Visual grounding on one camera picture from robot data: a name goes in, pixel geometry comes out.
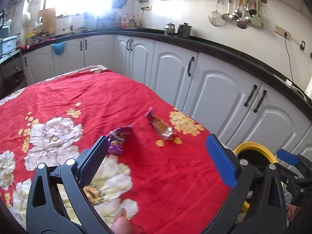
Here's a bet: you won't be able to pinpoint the yellow rimmed trash bin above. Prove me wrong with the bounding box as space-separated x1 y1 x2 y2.
234 142 278 213

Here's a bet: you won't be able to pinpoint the person's right hand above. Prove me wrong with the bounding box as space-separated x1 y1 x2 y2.
287 205 298 223

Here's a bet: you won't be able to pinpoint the person's left hand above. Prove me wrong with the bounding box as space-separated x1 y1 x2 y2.
111 208 133 234

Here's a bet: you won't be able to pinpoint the black countertop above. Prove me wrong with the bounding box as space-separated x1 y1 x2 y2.
21 28 311 119

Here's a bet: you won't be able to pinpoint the white lower cabinets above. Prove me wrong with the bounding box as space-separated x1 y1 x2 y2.
22 35 311 158

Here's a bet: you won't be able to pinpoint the white electric kettle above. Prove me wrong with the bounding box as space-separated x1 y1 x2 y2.
305 76 312 99

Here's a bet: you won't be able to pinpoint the purple snack wrapper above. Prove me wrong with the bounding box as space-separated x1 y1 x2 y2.
106 125 133 155

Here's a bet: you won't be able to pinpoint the red floral tablecloth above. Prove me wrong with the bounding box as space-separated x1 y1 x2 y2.
1 66 230 233

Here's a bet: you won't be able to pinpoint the orange silver snack wrapper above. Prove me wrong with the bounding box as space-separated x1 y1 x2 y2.
145 107 175 140

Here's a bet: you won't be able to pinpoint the blue hanging basket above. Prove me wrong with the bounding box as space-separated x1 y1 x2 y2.
51 41 66 56

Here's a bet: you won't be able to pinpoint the hanging utensils rack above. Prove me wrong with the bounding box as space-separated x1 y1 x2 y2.
208 0 267 30

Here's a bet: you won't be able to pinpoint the dark green pot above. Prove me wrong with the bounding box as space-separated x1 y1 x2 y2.
177 23 192 39

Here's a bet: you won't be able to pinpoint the steel kettle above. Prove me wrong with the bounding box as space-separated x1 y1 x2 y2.
164 22 175 36

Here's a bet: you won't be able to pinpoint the wooden cutting board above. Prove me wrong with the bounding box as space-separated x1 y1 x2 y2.
39 8 57 35

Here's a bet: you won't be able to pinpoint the bottles on counter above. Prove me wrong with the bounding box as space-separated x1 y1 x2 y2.
121 14 141 30

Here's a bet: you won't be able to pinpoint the black power cable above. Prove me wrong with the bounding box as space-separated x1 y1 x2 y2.
283 32 295 84

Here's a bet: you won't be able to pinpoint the wall power socket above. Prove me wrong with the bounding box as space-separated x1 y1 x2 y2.
274 25 290 39

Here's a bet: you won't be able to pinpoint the small wall fan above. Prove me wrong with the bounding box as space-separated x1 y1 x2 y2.
112 0 128 9

